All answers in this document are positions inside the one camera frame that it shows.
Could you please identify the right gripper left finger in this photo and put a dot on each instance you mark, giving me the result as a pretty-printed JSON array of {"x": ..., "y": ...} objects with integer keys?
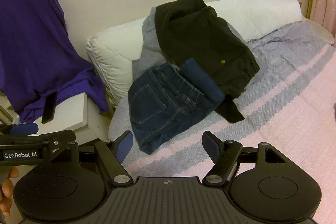
[{"x": 110, "y": 156}]

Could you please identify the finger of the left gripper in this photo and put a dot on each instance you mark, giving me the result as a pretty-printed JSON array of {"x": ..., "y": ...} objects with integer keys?
[{"x": 19, "y": 129}]

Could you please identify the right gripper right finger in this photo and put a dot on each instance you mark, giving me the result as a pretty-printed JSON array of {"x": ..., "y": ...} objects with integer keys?
[{"x": 224, "y": 155}]

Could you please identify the dark blue denim jeans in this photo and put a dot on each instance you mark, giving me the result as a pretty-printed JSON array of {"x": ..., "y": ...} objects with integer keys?
[{"x": 165, "y": 101}]

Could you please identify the person left hand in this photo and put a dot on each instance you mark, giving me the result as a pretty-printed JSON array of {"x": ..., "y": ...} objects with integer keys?
[{"x": 7, "y": 188}]

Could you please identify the black smartphone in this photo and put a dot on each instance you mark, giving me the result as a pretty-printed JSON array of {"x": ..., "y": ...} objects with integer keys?
[{"x": 49, "y": 108}]

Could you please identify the white nightstand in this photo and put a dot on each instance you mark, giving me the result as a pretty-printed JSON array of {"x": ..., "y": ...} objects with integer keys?
[{"x": 81, "y": 115}]

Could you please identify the purple polo shirt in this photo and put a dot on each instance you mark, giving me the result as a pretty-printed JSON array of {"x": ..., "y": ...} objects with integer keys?
[{"x": 38, "y": 59}]

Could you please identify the pink grey striped bedspread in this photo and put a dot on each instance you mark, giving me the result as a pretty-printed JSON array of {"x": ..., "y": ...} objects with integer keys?
[{"x": 292, "y": 107}]

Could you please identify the white quilted bolster pillow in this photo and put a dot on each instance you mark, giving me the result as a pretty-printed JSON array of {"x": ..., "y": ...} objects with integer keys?
[{"x": 113, "y": 50}]

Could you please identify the black trousers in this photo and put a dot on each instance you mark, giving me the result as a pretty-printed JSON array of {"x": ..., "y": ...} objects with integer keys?
[{"x": 191, "y": 29}]

